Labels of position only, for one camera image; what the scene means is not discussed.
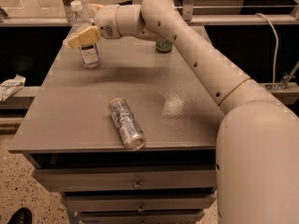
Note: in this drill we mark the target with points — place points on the white crumpled packet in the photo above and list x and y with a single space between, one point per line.
11 86

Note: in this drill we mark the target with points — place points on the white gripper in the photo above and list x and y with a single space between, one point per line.
105 21

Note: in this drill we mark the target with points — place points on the green soda can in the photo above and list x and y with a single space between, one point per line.
163 46

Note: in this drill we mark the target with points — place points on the grey metal railing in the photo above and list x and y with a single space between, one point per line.
196 12

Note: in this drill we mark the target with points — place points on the grey drawer cabinet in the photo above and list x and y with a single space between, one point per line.
68 125

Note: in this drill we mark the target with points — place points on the bottom grey drawer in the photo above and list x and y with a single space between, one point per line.
146 217

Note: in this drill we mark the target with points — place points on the top grey drawer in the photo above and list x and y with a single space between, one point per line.
125 178

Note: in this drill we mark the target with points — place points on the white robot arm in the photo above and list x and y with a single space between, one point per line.
257 150

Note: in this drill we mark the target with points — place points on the black shoe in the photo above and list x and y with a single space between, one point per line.
22 216

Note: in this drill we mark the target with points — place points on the middle grey drawer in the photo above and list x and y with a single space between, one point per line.
138 203

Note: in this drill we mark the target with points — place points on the silver blue can lying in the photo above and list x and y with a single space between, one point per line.
129 130

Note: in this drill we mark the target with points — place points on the clear plastic water bottle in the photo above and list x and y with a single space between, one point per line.
89 54

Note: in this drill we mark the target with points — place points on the grey drawer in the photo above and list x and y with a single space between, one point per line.
146 217
125 178
138 203

